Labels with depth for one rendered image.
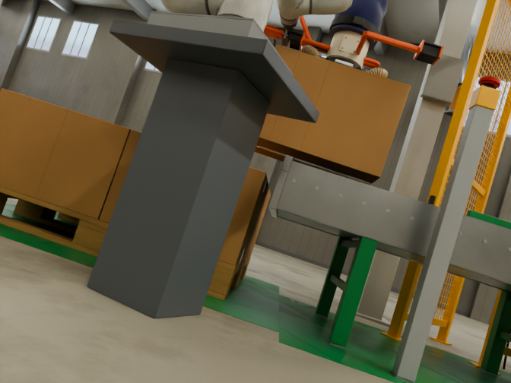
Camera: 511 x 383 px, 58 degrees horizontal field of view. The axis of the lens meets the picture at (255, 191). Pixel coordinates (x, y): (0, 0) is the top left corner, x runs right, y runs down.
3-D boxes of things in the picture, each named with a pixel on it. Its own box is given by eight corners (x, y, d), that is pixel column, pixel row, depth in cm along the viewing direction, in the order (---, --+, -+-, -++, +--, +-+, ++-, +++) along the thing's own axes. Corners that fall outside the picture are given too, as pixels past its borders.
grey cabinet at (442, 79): (449, 105, 302) (461, 62, 304) (452, 102, 297) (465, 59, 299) (419, 96, 304) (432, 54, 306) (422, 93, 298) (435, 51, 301)
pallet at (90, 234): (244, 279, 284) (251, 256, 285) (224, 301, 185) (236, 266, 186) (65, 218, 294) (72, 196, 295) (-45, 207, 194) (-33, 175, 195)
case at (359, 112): (365, 189, 224) (391, 112, 227) (380, 177, 185) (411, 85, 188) (249, 150, 231) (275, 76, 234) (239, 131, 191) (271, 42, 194)
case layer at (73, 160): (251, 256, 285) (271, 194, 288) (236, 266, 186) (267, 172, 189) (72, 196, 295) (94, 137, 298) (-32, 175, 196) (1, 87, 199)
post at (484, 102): (410, 378, 153) (492, 96, 161) (415, 385, 146) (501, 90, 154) (389, 371, 153) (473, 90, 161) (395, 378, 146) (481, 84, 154)
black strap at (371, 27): (371, 53, 223) (373, 45, 224) (382, 32, 200) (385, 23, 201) (326, 39, 225) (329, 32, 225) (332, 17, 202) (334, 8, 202)
